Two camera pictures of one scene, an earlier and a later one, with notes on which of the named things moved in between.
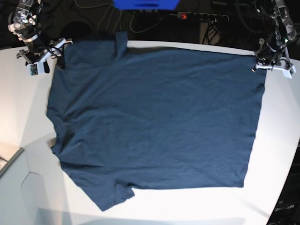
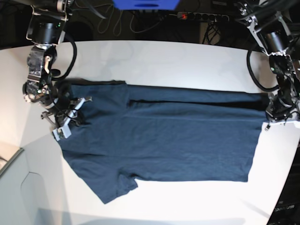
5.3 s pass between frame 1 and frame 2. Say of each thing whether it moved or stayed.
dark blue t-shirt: moved
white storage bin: stayed
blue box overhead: stayed
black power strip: stayed
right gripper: moved
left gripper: moved
